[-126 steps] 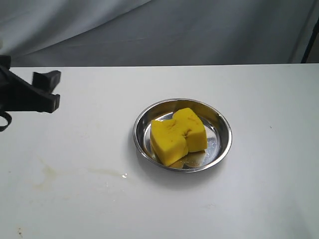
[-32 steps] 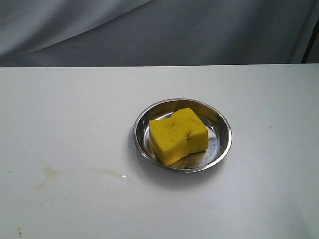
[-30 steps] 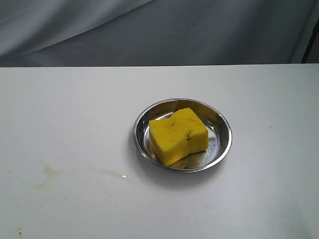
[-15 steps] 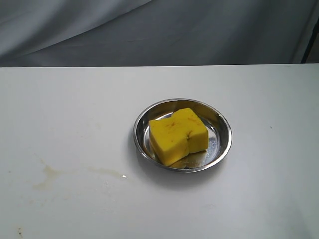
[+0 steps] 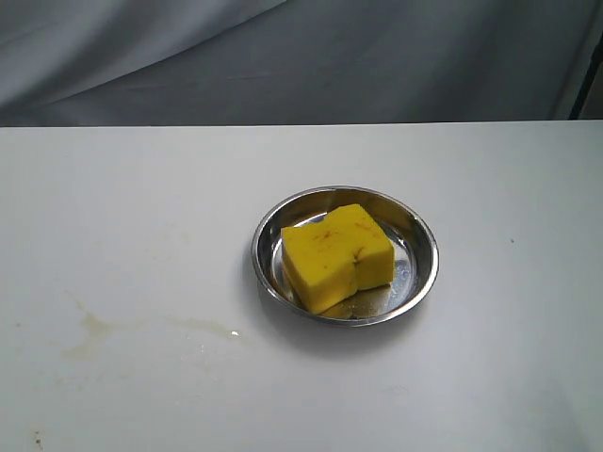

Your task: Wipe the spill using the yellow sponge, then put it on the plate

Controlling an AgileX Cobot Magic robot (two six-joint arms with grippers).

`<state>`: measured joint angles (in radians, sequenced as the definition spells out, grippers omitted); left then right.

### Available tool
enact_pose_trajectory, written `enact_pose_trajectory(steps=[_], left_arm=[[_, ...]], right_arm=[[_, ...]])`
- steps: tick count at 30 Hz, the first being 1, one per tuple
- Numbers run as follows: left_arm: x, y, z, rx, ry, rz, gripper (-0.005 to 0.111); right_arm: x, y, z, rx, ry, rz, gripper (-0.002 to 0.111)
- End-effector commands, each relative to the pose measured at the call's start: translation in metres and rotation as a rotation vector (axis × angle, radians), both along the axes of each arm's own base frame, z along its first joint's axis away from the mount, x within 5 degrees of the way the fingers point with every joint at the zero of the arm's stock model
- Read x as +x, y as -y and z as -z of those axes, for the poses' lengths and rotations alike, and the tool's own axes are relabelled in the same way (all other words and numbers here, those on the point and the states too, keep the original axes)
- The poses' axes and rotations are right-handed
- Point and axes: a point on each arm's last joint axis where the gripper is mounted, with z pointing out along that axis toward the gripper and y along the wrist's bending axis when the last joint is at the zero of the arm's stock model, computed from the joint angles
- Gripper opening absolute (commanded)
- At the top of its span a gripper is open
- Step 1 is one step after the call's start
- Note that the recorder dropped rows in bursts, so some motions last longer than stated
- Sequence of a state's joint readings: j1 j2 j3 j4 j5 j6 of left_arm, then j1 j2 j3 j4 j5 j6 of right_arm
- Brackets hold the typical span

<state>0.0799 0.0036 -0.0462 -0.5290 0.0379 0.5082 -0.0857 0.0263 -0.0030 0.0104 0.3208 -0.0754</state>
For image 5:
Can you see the round stainless steel dish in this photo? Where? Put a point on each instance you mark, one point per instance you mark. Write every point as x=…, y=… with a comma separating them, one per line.
x=416, y=255

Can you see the black stand pole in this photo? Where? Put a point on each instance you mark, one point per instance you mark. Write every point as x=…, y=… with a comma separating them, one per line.
x=587, y=82

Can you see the brown liquid spill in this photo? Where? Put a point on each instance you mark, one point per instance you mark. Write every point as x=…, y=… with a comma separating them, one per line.
x=97, y=330

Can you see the grey backdrop cloth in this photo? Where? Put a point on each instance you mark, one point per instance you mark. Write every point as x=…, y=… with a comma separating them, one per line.
x=122, y=63

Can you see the yellow sponge block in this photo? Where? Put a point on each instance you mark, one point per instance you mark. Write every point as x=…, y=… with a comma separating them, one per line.
x=333, y=259

